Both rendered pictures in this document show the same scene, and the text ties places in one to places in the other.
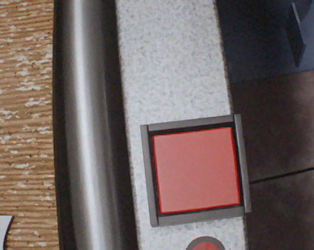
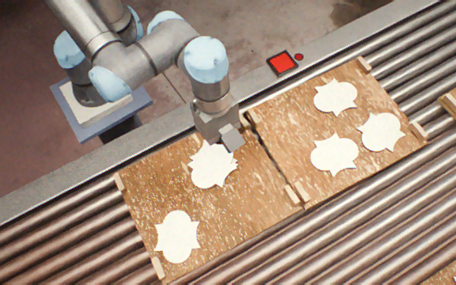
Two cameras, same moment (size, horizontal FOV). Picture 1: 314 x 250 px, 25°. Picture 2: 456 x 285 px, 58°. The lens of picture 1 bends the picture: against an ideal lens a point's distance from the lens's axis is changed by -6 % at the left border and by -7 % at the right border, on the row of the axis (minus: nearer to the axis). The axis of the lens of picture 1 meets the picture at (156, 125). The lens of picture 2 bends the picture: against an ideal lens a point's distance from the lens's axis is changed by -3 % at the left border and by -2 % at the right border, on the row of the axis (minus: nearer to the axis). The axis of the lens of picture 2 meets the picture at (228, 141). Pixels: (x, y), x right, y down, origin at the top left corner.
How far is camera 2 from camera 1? 106 cm
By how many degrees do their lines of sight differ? 37
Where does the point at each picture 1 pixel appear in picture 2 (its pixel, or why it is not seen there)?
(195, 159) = (280, 63)
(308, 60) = not seen: hidden behind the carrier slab
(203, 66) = (257, 73)
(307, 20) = not seen: hidden behind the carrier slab
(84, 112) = (281, 89)
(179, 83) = (264, 75)
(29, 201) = (308, 87)
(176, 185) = (287, 64)
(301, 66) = not seen: hidden behind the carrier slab
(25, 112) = (289, 96)
